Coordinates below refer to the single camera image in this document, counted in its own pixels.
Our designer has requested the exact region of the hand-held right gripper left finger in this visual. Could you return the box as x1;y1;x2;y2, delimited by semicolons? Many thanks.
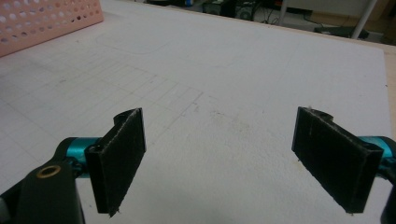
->
84;107;148;217

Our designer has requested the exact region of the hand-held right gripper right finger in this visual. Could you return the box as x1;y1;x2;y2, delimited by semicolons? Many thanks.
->
291;106;384;214

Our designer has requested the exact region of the pink plastic basket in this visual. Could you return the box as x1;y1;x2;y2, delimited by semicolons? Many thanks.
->
0;0;105;59

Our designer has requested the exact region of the black flat device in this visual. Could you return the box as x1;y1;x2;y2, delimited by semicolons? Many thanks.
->
314;26;370;40

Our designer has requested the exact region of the white grid mat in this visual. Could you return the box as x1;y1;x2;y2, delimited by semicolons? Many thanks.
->
0;0;393;224

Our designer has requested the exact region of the white metal stand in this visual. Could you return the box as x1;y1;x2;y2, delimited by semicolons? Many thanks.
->
278;0;382;40

